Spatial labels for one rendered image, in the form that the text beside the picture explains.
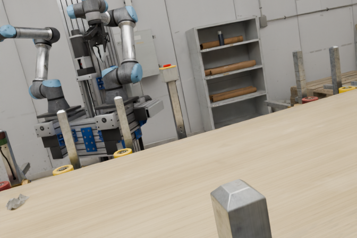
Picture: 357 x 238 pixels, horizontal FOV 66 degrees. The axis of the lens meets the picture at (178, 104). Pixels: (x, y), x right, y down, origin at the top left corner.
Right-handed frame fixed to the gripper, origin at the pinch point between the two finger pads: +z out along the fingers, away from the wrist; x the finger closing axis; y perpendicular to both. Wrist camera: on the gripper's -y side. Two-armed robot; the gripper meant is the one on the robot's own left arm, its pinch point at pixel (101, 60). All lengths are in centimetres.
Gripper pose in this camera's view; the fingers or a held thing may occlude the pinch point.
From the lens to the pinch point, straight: 152.7
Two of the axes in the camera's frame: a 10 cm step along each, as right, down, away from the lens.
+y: 3.0, -2.3, 9.3
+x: -9.4, 1.3, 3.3
